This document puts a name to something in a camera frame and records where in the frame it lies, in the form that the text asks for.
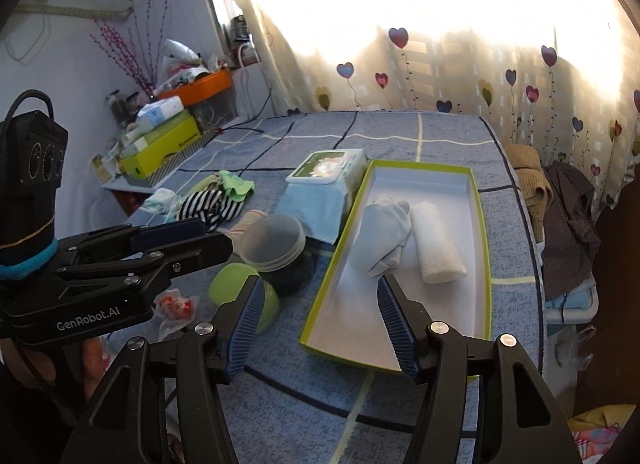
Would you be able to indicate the white rolled towel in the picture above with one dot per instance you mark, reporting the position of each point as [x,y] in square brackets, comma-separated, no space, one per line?
[437,244]

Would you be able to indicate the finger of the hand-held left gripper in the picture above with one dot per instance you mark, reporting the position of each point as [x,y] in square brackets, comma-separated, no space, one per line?
[190,256]
[170,231]

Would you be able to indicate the pink branch decoration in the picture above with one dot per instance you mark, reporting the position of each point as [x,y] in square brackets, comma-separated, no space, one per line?
[135,54]

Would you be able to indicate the dark checked shirt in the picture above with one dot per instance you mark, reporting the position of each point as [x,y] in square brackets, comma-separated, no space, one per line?
[570,224]

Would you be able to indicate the green cloth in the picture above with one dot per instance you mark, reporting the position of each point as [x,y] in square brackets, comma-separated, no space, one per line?
[237,186]

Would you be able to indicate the black white striped sock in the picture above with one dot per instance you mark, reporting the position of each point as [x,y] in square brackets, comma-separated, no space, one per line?
[202,206]

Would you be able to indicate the white box with green rim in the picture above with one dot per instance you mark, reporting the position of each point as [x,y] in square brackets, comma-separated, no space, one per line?
[360,314]

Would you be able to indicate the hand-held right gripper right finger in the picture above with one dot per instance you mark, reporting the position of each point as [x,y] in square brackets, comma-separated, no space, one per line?
[395,319]

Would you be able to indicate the small labelled box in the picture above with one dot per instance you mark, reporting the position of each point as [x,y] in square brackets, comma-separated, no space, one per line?
[102,169]

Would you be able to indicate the person's left forearm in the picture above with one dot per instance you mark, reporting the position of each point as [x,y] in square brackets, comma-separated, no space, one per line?
[25,424]

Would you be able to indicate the clear plastic storage bin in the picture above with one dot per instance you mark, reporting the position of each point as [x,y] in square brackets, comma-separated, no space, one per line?
[217,107]

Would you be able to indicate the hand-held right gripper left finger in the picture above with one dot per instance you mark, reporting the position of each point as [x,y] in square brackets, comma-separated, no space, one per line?
[247,316]

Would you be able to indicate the striped cardboard box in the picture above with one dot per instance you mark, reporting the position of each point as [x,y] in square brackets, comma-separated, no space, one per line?
[180,164]

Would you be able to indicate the brown knit sweater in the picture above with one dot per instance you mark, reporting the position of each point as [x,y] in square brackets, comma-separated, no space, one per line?
[527,179]

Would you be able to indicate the pale green flat box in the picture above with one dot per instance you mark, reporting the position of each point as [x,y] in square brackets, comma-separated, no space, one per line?
[150,137]

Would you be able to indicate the colourful printed fabric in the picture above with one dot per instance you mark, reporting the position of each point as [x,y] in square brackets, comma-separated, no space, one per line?
[595,436]

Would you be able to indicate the light blue sock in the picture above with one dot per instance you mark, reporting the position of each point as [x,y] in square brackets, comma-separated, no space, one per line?
[382,234]

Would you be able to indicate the orange storage box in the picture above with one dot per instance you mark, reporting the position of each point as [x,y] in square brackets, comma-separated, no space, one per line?
[200,87]

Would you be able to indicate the blue white tissue pack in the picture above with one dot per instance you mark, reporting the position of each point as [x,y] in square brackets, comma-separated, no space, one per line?
[160,112]

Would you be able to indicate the clear plastic jar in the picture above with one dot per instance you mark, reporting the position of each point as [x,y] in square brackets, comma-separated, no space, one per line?
[277,249]

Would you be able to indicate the heart print curtain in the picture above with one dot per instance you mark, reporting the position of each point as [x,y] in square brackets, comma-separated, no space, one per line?
[425,44]

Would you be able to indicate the green plastic bowl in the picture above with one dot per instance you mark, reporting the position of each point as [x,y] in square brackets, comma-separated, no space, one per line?
[230,289]

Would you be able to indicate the glass jar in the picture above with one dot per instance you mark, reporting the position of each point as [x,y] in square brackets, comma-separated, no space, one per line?
[116,109]

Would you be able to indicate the blue plaid blanket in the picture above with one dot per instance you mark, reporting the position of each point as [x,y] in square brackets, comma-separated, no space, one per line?
[440,144]

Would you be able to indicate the yellow-green cardboard box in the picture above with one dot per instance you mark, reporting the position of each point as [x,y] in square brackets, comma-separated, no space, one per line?
[160,152]

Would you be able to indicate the white red crumpled wrapper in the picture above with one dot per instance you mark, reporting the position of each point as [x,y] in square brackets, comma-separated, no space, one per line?
[172,311]

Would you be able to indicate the person's left hand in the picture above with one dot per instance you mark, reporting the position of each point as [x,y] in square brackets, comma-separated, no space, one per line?
[40,366]

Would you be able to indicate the light blue wet wipes pack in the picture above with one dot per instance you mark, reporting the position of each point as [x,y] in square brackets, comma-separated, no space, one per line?
[320,189]

